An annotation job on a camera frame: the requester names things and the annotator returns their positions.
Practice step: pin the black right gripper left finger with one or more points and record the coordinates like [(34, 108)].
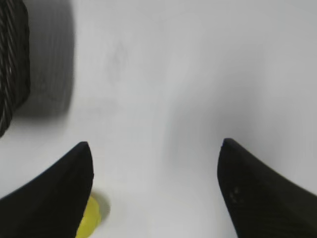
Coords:
[(51, 205)]

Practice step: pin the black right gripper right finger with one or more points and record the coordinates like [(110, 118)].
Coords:
[(261, 202)]

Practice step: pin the yellow lemon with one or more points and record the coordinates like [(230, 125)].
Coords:
[(91, 219)]

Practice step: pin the black woven basket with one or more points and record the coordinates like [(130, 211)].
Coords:
[(14, 59)]

